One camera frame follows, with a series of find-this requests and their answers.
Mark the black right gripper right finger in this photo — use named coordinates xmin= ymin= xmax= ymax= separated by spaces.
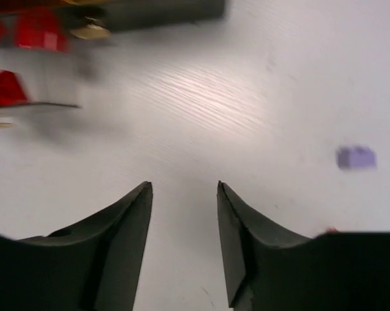
xmin=217 ymin=182 xmax=390 ymax=310

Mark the red long lego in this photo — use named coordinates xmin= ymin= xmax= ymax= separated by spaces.
xmin=0 ymin=1 xmax=67 ymax=52

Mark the purple square lego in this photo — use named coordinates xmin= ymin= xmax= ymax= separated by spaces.
xmin=336 ymin=146 xmax=376 ymax=170

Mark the red rounded lego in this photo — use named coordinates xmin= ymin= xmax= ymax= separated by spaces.
xmin=318 ymin=227 xmax=339 ymax=236
xmin=0 ymin=71 xmax=29 ymax=108

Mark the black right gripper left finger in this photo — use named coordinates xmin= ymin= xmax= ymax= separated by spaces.
xmin=0 ymin=181 xmax=152 ymax=310

